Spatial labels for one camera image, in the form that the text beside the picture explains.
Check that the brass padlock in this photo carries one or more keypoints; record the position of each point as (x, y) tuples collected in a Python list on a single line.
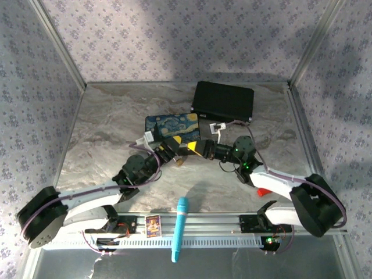
[(179, 161)]

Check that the starry night painted box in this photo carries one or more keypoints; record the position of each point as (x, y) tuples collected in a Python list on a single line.
[(174, 125)]

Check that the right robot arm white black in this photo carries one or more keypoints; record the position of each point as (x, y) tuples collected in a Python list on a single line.
[(311, 206)]

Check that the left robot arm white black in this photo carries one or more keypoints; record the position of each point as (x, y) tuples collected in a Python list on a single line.
[(87, 197)]

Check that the red plastic block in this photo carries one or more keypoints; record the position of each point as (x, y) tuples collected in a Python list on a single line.
[(264, 192)]

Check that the black hard case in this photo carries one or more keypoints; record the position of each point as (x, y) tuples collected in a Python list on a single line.
[(223, 101)]

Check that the small colourful picture card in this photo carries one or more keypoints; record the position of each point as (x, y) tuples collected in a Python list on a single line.
[(153, 226)]

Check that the blue marker pen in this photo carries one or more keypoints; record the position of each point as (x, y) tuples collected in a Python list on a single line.
[(180, 221)]

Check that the small lit circuit board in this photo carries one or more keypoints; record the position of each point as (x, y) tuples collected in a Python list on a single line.
[(271, 241)]

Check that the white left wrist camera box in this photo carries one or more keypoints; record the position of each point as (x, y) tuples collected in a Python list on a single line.
[(145, 138)]

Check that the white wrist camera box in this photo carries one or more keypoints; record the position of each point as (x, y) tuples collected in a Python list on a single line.
[(218, 128), (145, 138)]

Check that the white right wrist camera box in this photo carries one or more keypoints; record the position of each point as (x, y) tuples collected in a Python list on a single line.
[(218, 128)]

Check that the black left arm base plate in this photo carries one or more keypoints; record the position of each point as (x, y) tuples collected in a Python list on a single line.
[(128, 225)]

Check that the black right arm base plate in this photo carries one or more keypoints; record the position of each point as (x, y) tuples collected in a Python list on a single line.
[(250, 223)]

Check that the aluminium rail beam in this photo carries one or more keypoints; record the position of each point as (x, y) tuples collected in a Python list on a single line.
[(203, 223)]

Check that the aluminium frame post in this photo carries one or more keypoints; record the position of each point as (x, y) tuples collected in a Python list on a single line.
[(315, 40), (58, 43)]

